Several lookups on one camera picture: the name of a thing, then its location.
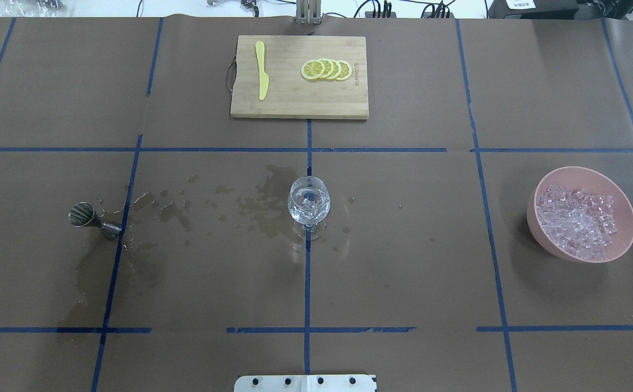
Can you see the bamboo cutting board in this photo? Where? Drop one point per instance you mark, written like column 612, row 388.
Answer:
column 290, row 96

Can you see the yellow lemon slices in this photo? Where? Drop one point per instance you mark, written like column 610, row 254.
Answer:
column 326, row 69

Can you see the pink bowl of ice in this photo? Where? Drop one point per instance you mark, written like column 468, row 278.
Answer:
column 578, row 214

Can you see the clear wine glass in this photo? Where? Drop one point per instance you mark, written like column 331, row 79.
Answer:
column 308, row 205

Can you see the yellow plastic knife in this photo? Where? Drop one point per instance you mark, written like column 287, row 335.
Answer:
column 260, row 51

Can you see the clear plastic bag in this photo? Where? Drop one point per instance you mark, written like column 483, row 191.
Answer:
column 34, row 8

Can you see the steel jigger cup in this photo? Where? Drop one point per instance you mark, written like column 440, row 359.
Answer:
column 83, row 214

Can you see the black box device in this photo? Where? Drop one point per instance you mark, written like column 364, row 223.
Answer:
column 533, row 10

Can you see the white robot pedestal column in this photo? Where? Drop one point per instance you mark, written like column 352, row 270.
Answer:
column 328, row 382

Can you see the aluminium frame post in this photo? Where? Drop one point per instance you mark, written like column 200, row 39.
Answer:
column 308, row 12

